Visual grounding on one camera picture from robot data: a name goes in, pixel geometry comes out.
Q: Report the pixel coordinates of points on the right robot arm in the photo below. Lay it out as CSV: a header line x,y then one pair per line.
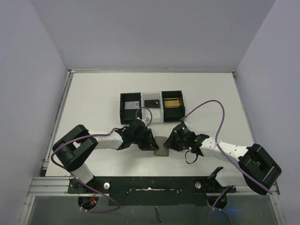
x,y
255,167

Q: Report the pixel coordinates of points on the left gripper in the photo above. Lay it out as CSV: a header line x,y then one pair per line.
x,y
149,138

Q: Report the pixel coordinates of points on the black card in tray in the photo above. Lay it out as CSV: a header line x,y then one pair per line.
x,y
152,103

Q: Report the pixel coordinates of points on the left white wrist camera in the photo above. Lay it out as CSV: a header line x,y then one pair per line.
x,y
147,121

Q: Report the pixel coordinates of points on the black white sorting tray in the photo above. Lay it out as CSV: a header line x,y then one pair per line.
x,y
160,106

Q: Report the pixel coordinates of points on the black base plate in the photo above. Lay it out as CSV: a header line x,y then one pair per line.
x,y
152,191

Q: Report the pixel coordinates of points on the grey card holder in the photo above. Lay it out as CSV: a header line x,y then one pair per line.
x,y
162,150

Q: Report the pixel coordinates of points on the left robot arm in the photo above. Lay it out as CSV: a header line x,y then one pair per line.
x,y
73,149

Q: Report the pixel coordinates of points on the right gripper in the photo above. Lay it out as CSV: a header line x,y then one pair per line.
x,y
174,138

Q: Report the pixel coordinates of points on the gold card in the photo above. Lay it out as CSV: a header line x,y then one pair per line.
x,y
172,102

